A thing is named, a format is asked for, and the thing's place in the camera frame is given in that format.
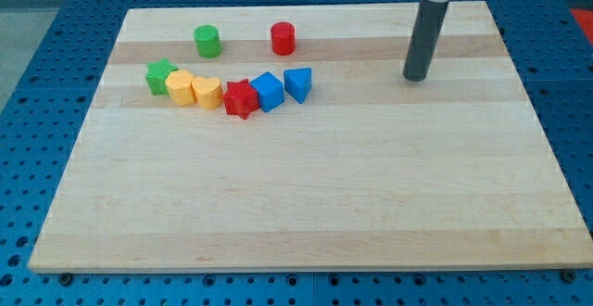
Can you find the red star block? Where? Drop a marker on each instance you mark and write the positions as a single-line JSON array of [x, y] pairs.
[[240, 99]]

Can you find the green cylinder block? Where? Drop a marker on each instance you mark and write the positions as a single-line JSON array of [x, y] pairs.
[[207, 41]]

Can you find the red cylinder block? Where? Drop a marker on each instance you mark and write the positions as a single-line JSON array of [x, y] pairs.
[[283, 38]]

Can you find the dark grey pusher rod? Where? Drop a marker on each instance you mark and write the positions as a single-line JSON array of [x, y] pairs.
[[425, 34]]

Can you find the blue cube block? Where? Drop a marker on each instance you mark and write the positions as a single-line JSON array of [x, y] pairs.
[[270, 91]]

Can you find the yellow hexagon block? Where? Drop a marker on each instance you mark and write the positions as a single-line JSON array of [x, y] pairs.
[[179, 87]]

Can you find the blue triangle block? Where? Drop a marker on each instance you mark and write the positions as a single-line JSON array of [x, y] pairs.
[[297, 83]]

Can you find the yellow heart block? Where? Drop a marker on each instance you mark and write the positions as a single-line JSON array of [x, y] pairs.
[[208, 92]]

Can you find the green star block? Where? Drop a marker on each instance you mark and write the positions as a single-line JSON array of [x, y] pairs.
[[157, 74]]

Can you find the wooden board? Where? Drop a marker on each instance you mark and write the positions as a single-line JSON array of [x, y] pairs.
[[371, 173]]

